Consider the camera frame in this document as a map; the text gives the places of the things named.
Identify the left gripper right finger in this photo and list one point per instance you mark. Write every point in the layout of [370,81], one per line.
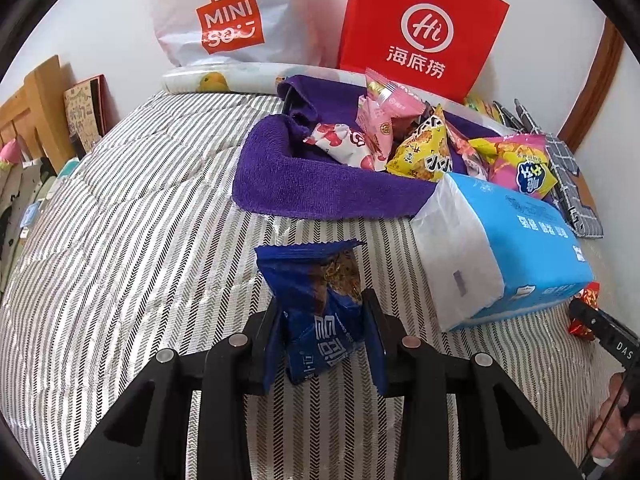
[469,408]

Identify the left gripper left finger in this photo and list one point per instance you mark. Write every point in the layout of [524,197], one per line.
[145,432]

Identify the red gold snack bag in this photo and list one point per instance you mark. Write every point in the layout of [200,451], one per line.
[579,311]

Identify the pink yellow chip bag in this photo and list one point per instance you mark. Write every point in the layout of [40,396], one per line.
[519,163]

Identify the blue cookie snack bag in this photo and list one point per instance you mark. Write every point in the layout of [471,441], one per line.
[318,290]

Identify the yellow snack bag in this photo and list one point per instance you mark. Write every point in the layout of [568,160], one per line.
[425,154]

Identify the strawberry white snack bag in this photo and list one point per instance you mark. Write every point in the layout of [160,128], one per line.
[347,146]

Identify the pink biscuit snack bag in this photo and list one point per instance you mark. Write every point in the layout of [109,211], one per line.
[386,111]

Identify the person's right hand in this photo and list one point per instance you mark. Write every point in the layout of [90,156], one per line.
[609,429]

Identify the blue checked folded cloth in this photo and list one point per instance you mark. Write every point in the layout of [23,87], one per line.
[571,194]

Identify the blue tissue pack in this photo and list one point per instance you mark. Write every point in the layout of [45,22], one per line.
[490,253]

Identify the purple towel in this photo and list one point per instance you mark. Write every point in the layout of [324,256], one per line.
[278,173]

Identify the framed picture board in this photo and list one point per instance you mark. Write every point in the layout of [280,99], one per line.
[85,116]

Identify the wooden headboard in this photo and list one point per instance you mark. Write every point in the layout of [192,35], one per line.
[35,116]

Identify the red paper shopping bag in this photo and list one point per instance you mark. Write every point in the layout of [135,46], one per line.
[439,46]

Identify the white Miniso plastic bag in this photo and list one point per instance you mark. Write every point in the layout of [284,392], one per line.
[194,32]

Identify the wooden door frame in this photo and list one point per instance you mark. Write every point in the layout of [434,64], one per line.
[598,84]

